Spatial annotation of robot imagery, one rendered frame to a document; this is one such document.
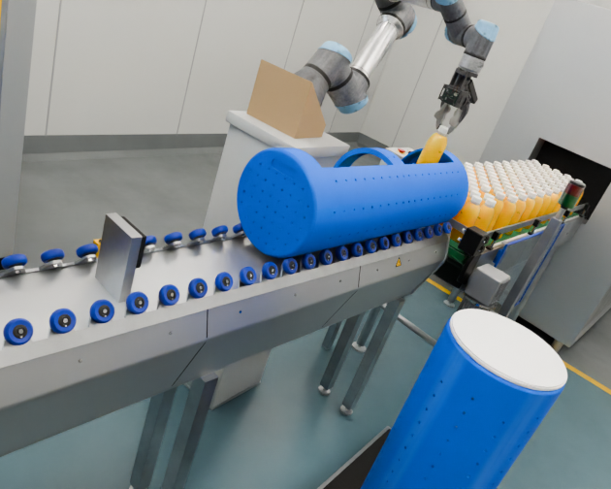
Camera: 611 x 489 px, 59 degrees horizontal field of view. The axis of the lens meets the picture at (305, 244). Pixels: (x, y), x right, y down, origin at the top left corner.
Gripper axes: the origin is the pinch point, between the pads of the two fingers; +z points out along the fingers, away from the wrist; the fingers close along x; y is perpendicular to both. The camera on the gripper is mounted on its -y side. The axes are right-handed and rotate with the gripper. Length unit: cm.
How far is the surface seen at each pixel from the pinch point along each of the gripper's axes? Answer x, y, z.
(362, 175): 9, 54, 12
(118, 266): 3, 119, 34
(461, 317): 51, 58, 29
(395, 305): 9, -7, 71
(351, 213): 14, 61, 21
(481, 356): 62, 68, 29
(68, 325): 12, 133, 38
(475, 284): 29, -24, 52
